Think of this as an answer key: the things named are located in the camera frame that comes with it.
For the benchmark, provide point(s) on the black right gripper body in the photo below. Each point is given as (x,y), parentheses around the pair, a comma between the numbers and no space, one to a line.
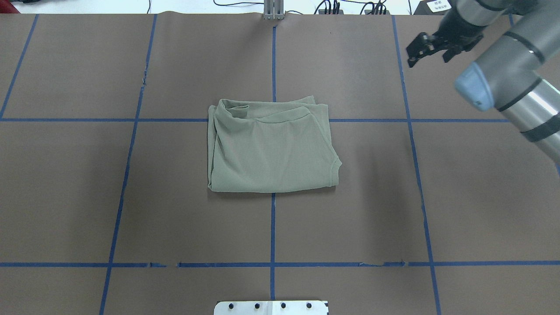
(457,29)

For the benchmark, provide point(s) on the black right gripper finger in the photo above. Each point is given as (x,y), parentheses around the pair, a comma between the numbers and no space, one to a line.
(423,45)

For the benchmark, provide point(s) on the olive green long-sleeve shirt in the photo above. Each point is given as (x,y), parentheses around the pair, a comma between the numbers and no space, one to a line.
(270,147)

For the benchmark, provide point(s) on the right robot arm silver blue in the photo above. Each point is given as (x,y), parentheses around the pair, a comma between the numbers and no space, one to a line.
(504,77)

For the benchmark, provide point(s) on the aluminium frame post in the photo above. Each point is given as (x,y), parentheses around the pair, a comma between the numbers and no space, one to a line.
(273,10)

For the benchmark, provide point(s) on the white camera pedestal column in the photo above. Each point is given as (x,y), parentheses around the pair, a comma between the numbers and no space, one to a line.
(286,307)

